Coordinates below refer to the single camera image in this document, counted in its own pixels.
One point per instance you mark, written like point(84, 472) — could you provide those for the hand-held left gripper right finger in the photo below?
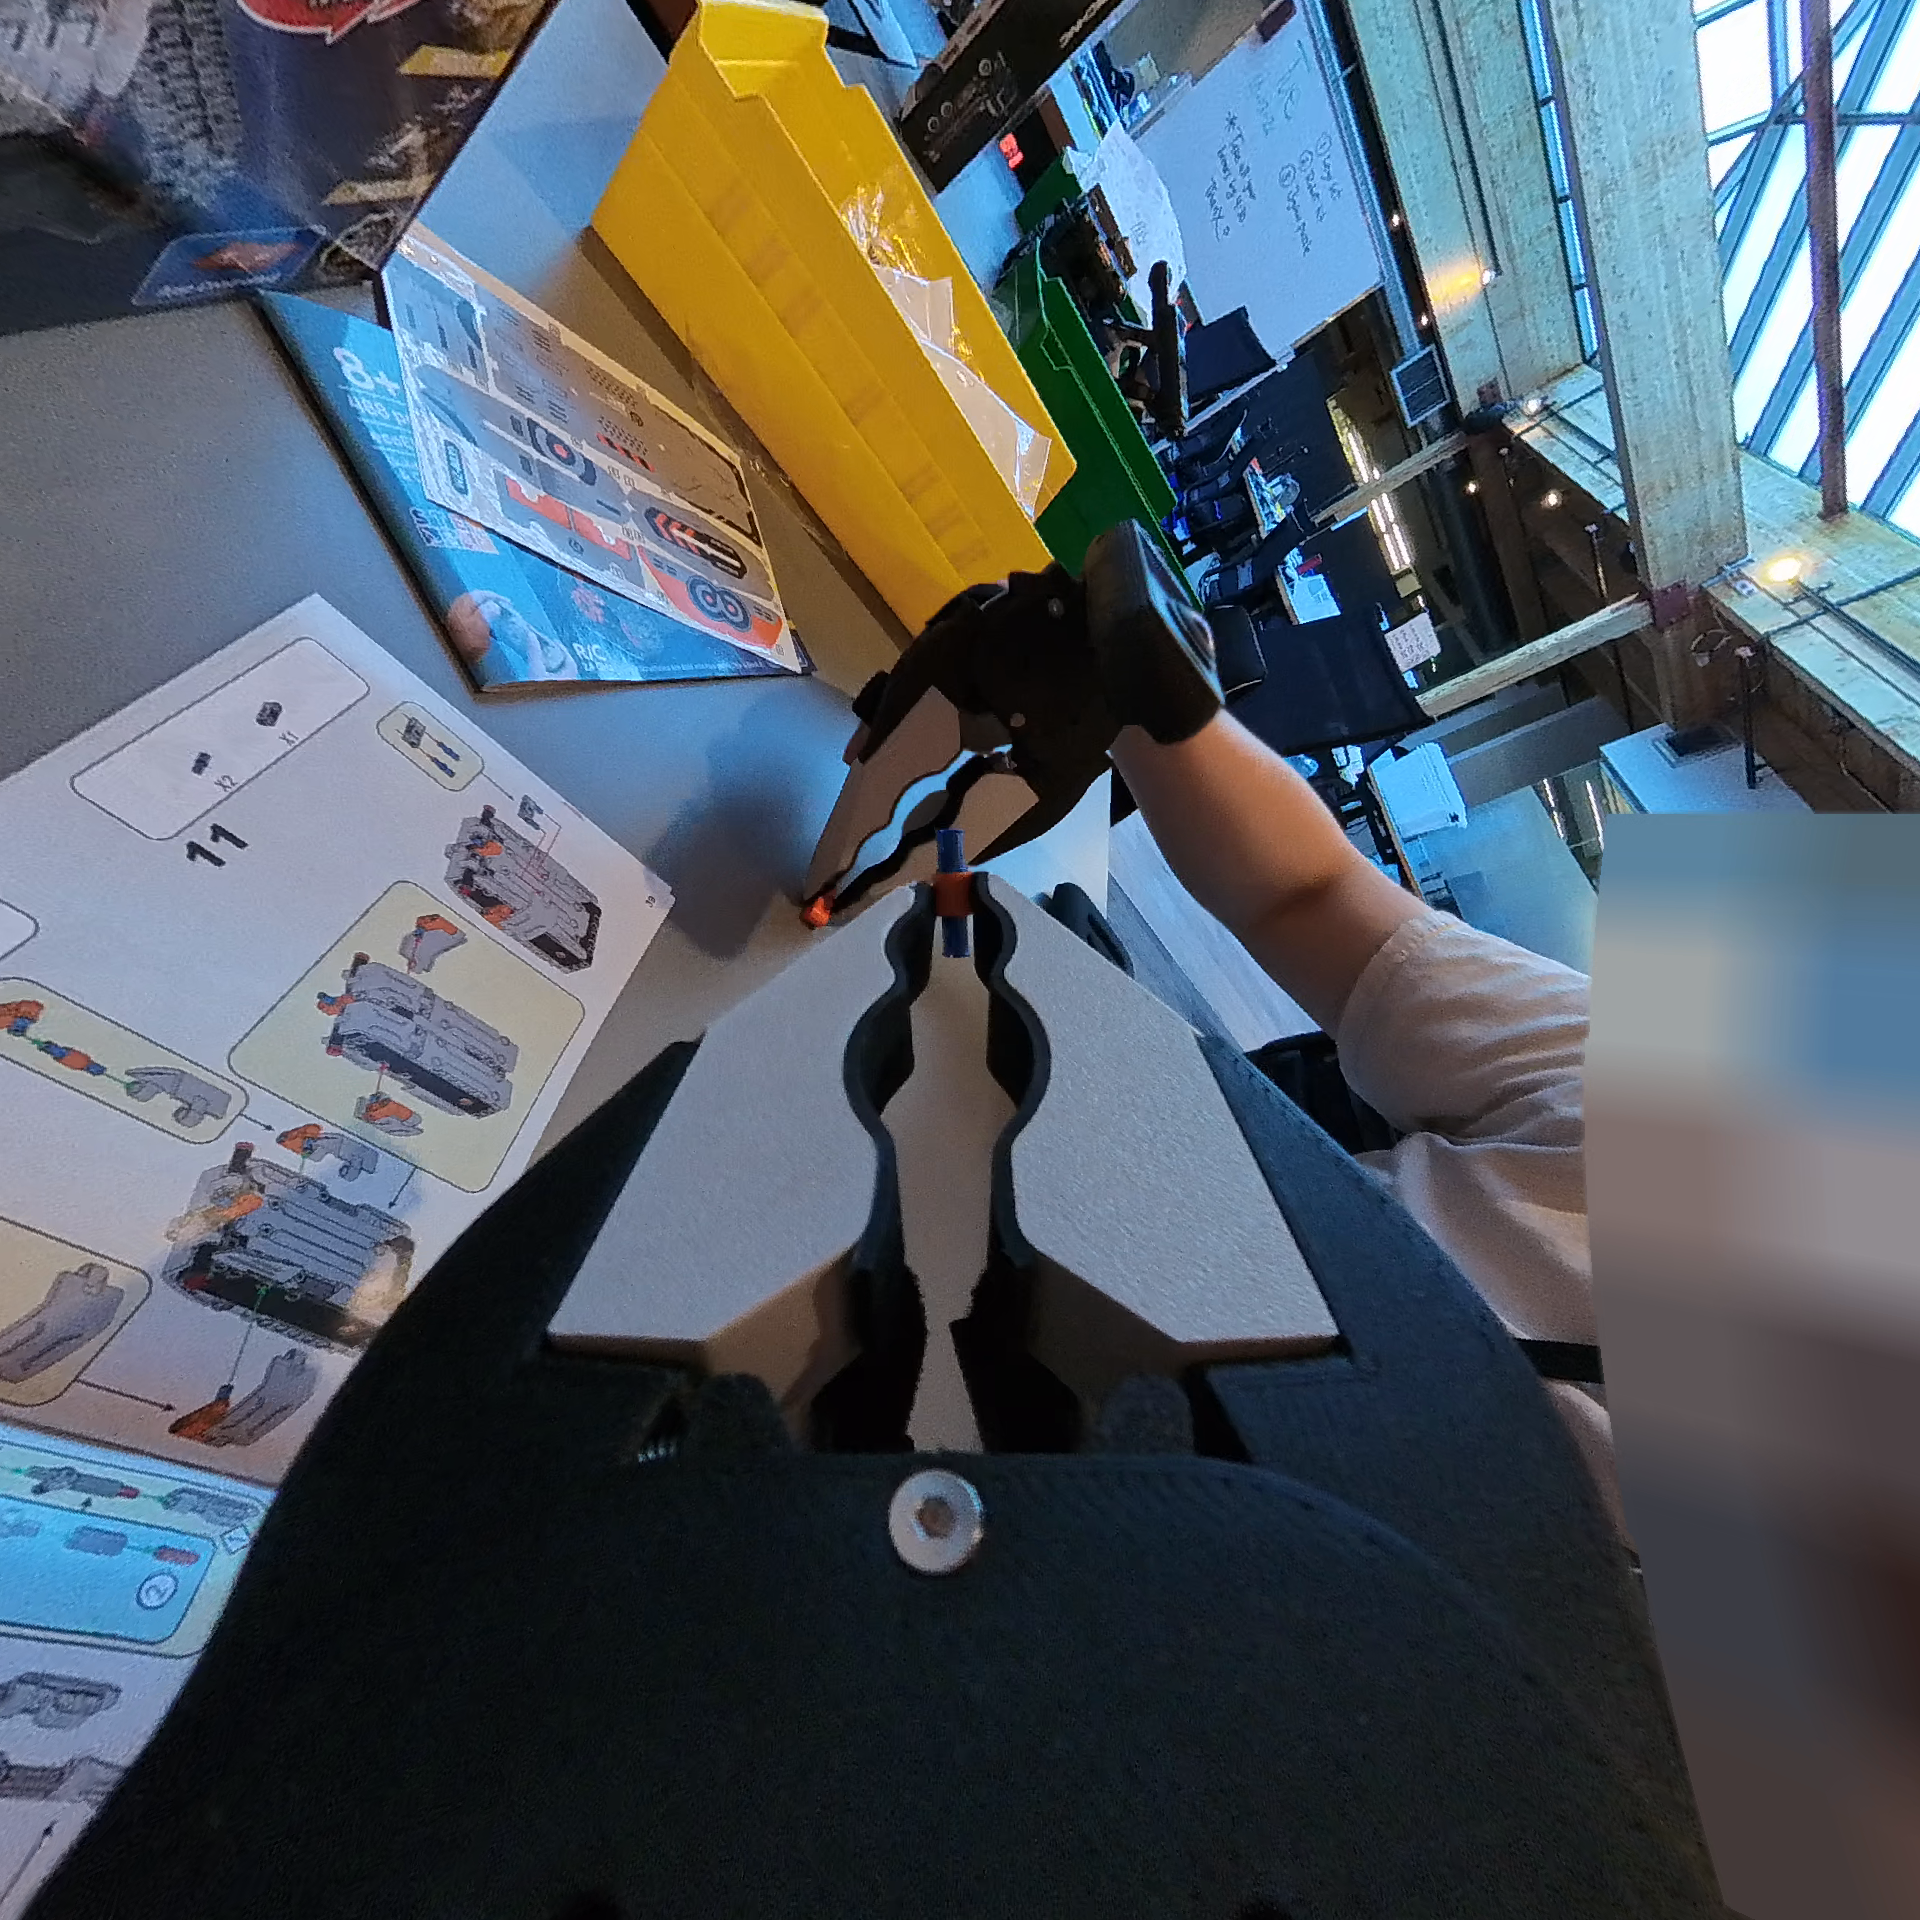
point(1152, 1200)

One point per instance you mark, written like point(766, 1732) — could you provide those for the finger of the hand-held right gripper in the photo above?
point(997, 817)
point(893, 773)

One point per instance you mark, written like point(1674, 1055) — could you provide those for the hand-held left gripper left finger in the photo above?
point(720, 1200)

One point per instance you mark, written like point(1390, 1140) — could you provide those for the blue toy axle pin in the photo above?
point(952, 856)

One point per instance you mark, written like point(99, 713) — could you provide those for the person's right forearm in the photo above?
point(1274, 856)

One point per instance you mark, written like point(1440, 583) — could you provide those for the grey desk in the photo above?
point(151, 496)

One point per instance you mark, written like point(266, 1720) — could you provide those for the green plastic bin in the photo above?
point(1096, 452)

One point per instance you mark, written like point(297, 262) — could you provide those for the black office chair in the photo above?
point(1336, 690)

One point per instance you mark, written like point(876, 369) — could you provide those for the clear plastic bag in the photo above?
point(962, 344)

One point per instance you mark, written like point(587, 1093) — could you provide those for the person's pale shirt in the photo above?
point(1470, 1037)

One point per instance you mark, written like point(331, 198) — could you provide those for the orange grey sticker sheet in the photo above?
point(597, 452)

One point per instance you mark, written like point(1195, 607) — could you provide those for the yellow plastic bin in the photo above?
point(781, 256)

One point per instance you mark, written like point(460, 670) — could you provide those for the whiteboard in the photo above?
point(1274, 181)

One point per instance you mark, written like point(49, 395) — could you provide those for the long black cardboard box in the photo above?
point(1021, 77)

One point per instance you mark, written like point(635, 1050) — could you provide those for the open white instruction booklet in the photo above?
point(225, 898)

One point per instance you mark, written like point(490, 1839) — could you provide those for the blue cover booklet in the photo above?
point(336, 390)

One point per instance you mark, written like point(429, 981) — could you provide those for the grey wall vent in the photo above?
point(1419, 388)

